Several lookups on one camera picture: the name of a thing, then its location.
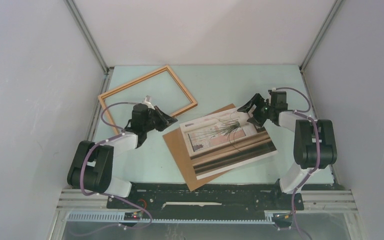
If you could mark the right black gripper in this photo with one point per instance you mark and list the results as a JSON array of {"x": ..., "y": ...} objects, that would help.
[{"x": 258, "y": 101}]

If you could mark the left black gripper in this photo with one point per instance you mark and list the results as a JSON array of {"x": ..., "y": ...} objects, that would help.
[{"x": 165, "y": 120}]

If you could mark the printed plant photo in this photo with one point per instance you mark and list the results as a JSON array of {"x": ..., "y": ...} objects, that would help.
[{"x": 223, "y": 141}]

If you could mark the brown cardboard backing board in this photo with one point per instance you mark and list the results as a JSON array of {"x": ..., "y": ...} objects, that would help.
[{"x": 179, "y": 152}]

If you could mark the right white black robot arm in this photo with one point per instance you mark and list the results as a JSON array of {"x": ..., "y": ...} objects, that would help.
[{"x": 314, "y": 146}]

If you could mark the right aluminium corner post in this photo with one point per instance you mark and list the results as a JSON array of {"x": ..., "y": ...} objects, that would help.
[{"x": 329, "y": 19}]

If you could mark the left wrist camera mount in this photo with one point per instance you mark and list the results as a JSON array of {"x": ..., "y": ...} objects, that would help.
[{"x": 147, "y": 102}]

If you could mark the aluminium corner post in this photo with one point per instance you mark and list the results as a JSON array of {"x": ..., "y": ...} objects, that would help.
[
  {"x": 329, "y": 19},
  {"x": 87, "y": 35}
]

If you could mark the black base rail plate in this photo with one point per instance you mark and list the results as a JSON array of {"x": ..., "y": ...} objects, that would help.
[{"x": 210, "y": 201}]

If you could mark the white toothed cable duct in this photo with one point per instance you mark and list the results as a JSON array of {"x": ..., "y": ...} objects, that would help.
[{"x": 127, "y": 217}]

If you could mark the light wooden picture frame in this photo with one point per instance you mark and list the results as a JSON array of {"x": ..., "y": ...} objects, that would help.
[{"x": 178, "y": 86}]

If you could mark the left aluminium corner post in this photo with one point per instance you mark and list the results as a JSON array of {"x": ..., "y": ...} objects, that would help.
[{"x": 87, "y": 35}]

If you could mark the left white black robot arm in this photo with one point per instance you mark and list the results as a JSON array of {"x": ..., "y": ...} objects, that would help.
[{"x": 92, "y": 165}]

